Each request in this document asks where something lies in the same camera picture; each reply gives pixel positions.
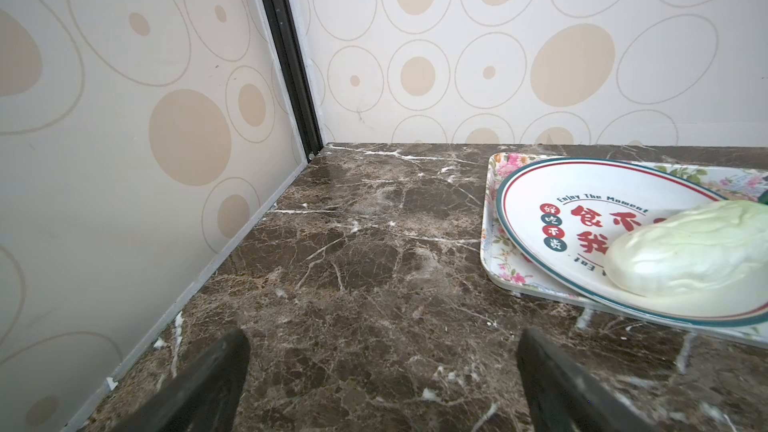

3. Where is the black vertical frame post left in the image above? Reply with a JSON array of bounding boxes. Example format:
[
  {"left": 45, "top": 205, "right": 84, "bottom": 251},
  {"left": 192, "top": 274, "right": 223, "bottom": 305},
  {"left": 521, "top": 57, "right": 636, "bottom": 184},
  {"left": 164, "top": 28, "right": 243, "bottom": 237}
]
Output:
[{"left": 261, "top": 0, "right": 324, "bottom": 161}]

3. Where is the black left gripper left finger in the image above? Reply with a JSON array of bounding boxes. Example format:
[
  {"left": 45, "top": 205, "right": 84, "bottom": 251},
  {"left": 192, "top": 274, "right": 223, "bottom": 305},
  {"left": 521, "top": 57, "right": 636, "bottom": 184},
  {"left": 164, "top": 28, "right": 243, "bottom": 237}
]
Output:
[{"left": 113, "top": 328, "right": 251, "bottom": 432}]

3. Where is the floral rectangular tray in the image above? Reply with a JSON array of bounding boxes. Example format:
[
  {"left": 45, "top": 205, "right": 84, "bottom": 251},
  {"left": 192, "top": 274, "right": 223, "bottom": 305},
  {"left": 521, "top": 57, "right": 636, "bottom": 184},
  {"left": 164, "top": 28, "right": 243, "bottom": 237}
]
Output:
[{"left": 480, "top": 152, "right": 767, "bottom": 346}]

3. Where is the pale green cabbage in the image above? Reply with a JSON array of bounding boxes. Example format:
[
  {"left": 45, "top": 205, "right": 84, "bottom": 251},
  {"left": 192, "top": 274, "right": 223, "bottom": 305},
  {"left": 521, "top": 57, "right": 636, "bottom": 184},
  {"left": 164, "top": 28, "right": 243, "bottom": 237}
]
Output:
[{"left": 604, "top": 200, "right": 767, "bottom": 298}]

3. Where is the white plate with red text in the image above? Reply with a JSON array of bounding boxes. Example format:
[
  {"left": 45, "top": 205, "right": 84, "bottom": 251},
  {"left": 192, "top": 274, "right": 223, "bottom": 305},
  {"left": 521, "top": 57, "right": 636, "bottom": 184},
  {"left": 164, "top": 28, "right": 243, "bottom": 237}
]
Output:
[{"left": 494, "top": 158, "right": 767, "bottom": 327}]

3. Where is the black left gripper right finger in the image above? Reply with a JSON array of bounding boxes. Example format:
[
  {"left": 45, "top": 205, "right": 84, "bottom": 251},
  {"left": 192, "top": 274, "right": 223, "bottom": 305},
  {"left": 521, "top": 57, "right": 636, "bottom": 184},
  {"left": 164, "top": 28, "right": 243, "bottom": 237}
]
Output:
[{"left": 516, "top": 328, "right": 655, "bottom": 432}]

